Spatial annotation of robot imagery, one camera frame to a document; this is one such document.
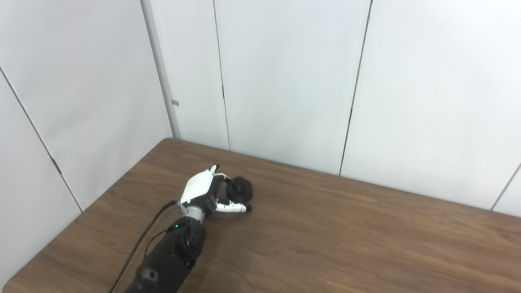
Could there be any white and black left hand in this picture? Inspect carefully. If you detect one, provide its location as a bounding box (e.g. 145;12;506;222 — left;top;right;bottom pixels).
179;164;253;214

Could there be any round black part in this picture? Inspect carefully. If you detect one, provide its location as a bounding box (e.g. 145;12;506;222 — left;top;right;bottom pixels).
226;176;254;203

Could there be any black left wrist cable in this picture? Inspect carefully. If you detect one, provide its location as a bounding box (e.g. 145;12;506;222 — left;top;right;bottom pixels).
108;199;182;293

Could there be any gray wall corner post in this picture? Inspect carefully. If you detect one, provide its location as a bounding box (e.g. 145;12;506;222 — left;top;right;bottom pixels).
140;0;182;140

